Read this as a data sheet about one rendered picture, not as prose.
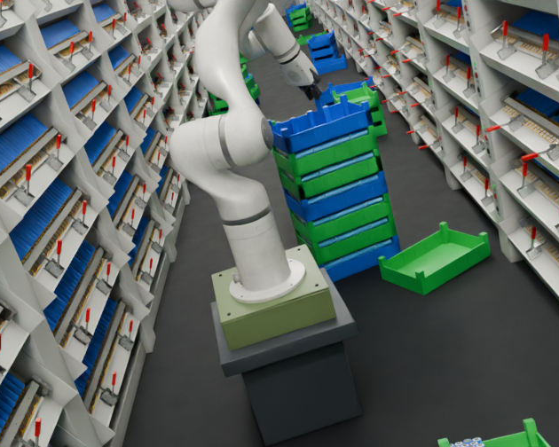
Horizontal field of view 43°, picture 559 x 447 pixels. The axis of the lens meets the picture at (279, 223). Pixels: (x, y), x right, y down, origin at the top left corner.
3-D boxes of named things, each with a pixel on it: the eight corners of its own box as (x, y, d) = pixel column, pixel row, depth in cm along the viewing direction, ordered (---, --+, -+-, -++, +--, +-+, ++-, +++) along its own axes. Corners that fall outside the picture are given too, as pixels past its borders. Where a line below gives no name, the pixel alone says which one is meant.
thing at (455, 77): (486, 121, 215) (462, 85, 211) (438, 84, 272) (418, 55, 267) (545, 81, 211) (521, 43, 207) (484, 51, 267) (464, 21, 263)
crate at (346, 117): (288, 154, 223) (282, 130, 220) (270, 143, 242) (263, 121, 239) (373, 124, 229) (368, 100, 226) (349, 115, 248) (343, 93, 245)
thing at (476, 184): (504, 234, 229) (482, 203, 225) (454, 176, 286) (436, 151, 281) (559, 198, 225) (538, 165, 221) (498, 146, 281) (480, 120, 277)
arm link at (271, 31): (272, 61, 209) (299, 43, 208) (249, 26, 201) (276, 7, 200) (266, 51, 216) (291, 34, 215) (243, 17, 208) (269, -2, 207)
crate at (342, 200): (307, 223, 232) (301, 200, 229) (287, 207, 250) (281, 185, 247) (388, 192, 238) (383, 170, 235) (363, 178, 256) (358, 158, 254)
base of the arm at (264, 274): (227, 310, 164) (202, 240, 157) (232, 272, 181) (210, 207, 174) (307, 292, 162) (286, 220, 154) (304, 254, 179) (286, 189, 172)
